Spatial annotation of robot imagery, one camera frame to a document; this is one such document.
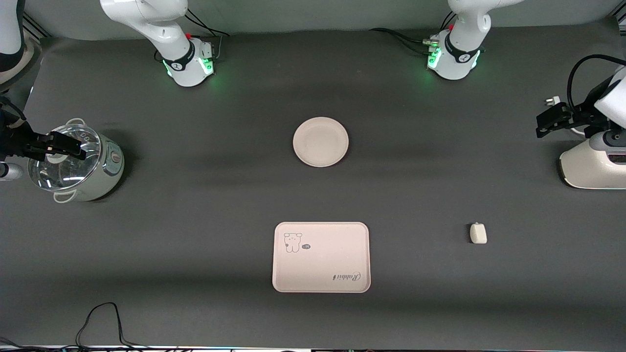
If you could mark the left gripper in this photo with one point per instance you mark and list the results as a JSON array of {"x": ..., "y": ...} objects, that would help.
[{"x": 583, "y": 117}]

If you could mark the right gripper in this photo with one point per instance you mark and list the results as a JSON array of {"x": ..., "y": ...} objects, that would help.
[{"x": 13, "y": 142}]

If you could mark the white steamed bun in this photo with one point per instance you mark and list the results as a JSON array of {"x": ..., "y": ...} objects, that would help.
[{"x": 478, "y": 233}]

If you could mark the round beige plate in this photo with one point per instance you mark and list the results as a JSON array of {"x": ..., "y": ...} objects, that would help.
[{"x": 320, "y": 142}]

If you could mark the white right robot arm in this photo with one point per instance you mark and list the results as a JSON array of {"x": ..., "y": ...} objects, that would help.
[{"x": 182, "y": 54}]

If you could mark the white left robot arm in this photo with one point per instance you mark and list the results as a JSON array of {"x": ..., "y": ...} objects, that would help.
[{"x": 459, "y": 58}]

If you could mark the beige tray with bear print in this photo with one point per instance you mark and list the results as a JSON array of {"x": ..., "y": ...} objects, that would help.
[{"x": 320, "y": 259}]

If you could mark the electric pot with glass lid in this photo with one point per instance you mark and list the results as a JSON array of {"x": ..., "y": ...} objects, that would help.
[{"x": 98, "y": 176}]

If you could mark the cream white toaster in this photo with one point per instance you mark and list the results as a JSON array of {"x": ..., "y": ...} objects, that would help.
[{"x": 592, "y": 168}]

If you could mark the beige round object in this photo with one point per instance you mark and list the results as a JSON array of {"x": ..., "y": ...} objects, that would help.
[{"x": 29, "y": 58}]

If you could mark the aluminium frame rail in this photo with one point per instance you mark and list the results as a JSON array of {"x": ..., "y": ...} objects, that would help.
[
  {"x": 620, "y": 18},
  {"x": 35, "y": 25}
]

